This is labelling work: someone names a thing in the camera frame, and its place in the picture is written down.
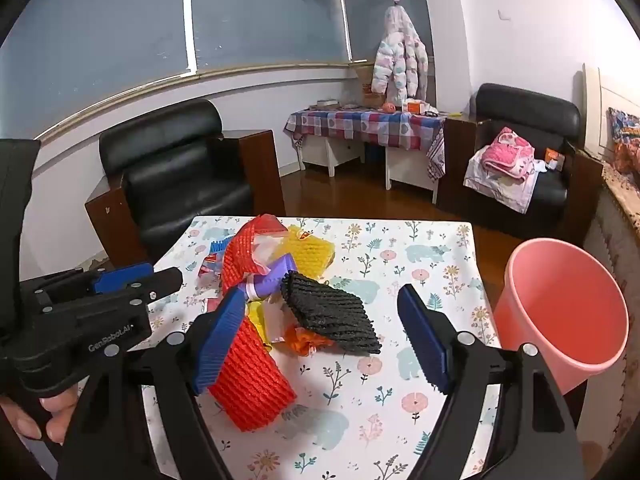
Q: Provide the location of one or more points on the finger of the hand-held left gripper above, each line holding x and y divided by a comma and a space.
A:
122, 277
160, 282

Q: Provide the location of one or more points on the white low table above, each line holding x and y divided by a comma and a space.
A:
340, 152

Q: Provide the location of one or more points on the red foam net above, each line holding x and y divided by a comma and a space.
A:
250, 385

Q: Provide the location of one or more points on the person's left hand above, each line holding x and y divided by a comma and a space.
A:
57, 402

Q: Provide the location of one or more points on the orange and white box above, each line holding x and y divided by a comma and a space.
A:
412, 107

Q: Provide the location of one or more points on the colourful printed pillow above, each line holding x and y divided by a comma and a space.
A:
625, 132

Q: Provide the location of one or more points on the brown paper bag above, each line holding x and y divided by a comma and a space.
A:
367, 80

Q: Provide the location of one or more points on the small grey box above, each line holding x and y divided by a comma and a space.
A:
325, 104

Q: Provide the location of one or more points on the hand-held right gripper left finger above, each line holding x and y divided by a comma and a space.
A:
220, 340

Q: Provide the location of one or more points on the checkered tablecloth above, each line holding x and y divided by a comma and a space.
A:
350, 122

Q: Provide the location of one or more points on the pink blanket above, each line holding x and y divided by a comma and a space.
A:
505, 152

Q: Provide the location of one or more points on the black foam net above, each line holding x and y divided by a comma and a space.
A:
330, 315

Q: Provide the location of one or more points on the white printed cloth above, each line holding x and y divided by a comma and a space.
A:
495, 187

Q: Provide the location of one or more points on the pink plastic bucket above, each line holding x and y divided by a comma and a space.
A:
560, 310

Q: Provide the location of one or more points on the pastel puffer jacket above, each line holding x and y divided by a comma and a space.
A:
400, 55

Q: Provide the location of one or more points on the cream bed headboard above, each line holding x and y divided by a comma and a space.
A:
597, 110

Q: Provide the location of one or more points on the large window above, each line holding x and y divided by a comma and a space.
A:
100, 35

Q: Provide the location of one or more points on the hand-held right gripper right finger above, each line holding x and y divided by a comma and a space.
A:
425, 340

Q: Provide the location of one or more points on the quilted mattress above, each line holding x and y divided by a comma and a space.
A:
607, 240

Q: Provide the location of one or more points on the yellow foam net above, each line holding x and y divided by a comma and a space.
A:
307, 255

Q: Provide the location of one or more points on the orange plastic wrapper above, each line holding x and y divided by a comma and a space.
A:
300, 342

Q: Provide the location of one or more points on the red mesh bag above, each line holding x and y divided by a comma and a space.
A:
240, 260

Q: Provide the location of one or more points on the yellow plastic wrapper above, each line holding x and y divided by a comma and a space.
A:
257, 317

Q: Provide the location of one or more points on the purple plastic wrapper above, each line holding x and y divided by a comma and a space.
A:
272, 275

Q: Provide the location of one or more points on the bed with patterned blankets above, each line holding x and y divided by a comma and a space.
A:
625, 195

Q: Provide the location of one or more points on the black leather armchair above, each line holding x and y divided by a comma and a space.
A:
175, 170
525, 115

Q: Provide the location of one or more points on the blue foam net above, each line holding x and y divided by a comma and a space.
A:
219, 248

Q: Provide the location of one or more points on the small orange box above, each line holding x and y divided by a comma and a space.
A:
552, 155

